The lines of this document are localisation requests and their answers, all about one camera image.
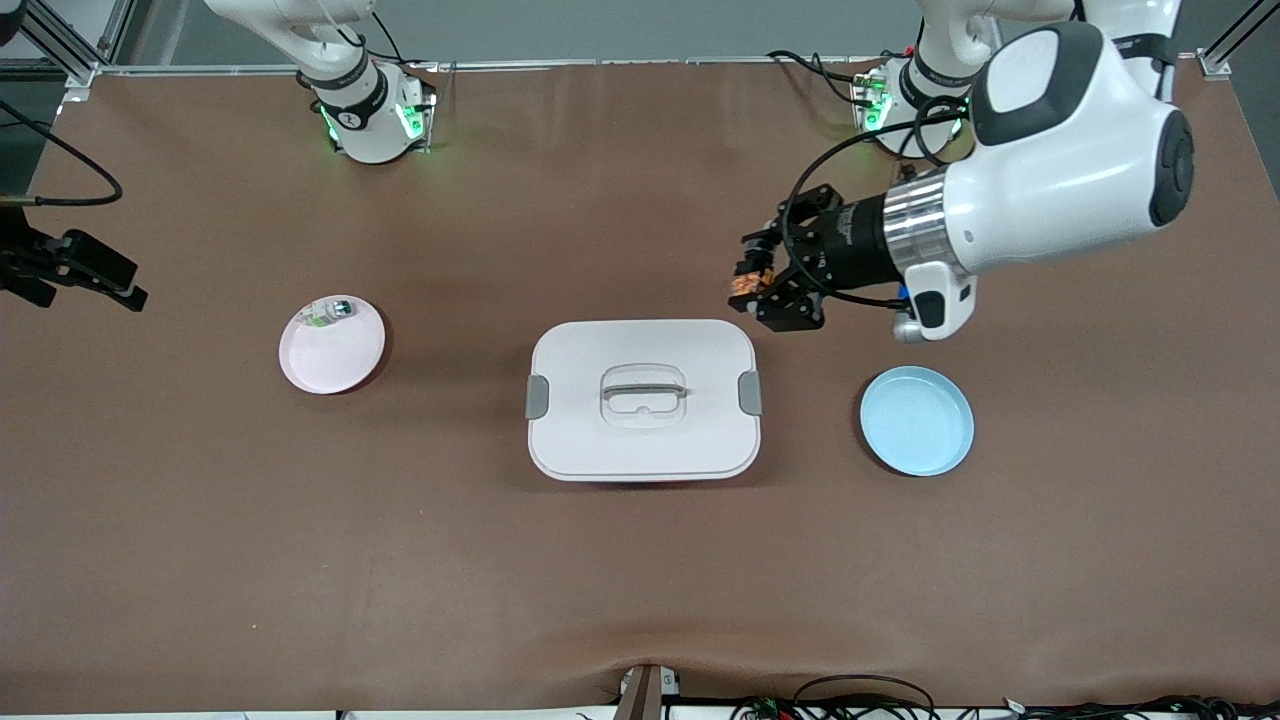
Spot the orange push button switch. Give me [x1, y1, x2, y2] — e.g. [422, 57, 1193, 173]
[730, 255, 773, 301]

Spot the light blue round plate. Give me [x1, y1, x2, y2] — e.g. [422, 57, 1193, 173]
[860, 365, 976, 478]

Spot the white lidded storage box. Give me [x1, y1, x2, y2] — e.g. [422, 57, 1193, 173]
[525, 319, 763, 483]

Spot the pink round plate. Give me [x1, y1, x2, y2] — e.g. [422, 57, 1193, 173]
[278, 295, 387, 396]

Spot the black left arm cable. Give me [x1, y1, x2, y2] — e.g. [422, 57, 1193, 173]
[783, 95, 976, 311]

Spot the black base power cable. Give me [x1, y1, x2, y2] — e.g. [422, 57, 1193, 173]
[768, 50, 863, 106]
[370, 8, 441, 73]

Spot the aluminium frame post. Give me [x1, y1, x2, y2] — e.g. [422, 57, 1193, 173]
[0, 0, 133, 91]
[1195, 0, 1280, 81]

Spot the metal table edge rail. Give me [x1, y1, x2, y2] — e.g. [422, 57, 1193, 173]
[95, 55, 1231, 77]

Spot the black looped cable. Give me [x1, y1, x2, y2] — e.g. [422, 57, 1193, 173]
[790, 674, 939, 720]

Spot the metal table edge bracket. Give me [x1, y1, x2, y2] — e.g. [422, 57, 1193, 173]
[615, 663, 683, 720]

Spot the black cable bundle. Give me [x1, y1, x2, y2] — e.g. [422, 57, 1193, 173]
[1003, 693, 1280, 720]

